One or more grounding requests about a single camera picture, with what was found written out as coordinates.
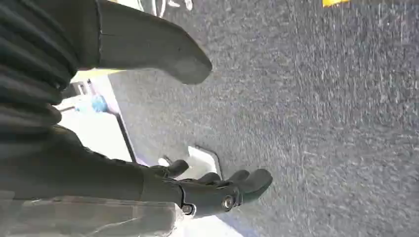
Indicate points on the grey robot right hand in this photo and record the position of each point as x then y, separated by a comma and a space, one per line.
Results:
82, 176

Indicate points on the grey robot body shell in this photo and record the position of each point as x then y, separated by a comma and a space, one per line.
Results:
82, 219

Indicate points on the small blue object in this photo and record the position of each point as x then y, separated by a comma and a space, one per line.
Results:
98, 104

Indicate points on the robot right arm ribbed sleeve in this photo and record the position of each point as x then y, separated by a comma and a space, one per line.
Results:
26, 49

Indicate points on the yellow floor tape strip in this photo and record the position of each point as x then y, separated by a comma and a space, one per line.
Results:
334, 2

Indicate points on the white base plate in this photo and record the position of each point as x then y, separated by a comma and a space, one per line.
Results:
204, 160

